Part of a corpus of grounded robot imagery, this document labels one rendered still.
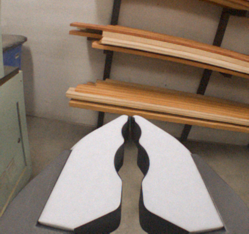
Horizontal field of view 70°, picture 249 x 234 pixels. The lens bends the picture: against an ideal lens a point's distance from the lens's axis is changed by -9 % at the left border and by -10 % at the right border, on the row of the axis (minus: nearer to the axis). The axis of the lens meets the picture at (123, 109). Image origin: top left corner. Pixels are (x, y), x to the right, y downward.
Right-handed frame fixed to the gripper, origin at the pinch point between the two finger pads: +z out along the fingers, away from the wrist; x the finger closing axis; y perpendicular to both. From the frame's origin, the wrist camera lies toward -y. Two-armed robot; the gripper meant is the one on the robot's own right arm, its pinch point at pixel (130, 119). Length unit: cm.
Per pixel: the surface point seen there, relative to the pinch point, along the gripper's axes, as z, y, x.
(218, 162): 142, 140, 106
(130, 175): 110, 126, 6
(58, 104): 177, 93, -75
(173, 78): 178, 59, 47
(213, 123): 129, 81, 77
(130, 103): 129, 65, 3
